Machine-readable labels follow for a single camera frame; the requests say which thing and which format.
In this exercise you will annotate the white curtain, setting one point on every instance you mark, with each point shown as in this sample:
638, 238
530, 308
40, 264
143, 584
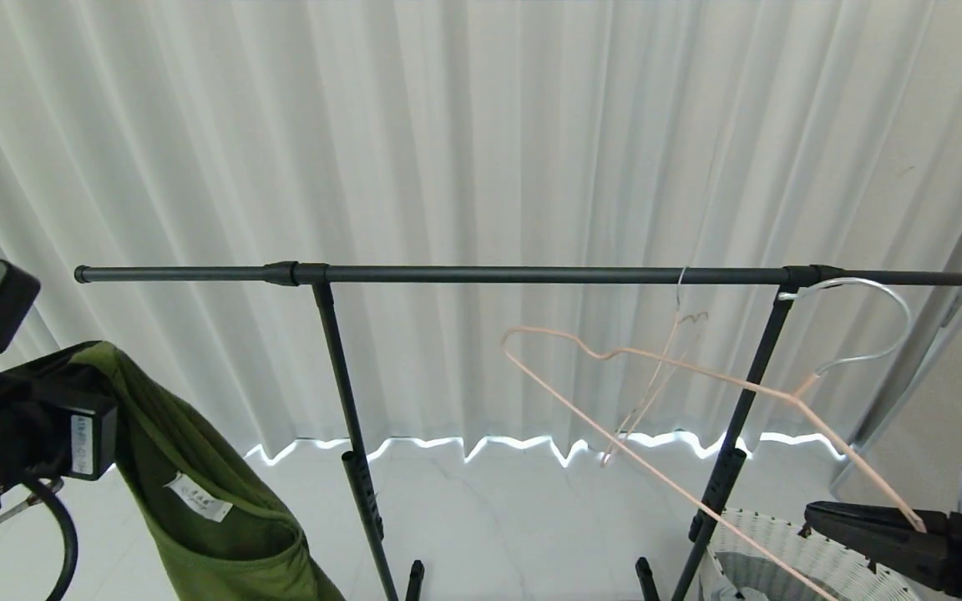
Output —
448, 125

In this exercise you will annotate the white laundry basket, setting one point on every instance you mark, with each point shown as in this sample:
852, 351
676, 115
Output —
782, 542

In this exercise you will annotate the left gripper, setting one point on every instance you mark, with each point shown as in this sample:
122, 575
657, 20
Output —
30, 442

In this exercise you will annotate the green printed shirt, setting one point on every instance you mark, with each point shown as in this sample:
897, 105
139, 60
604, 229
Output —
197, 467

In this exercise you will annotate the black clothes rack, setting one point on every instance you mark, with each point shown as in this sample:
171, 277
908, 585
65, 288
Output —
531, 275

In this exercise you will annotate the pink clothes hanger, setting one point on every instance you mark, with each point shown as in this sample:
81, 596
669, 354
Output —
908, 324
680, 288

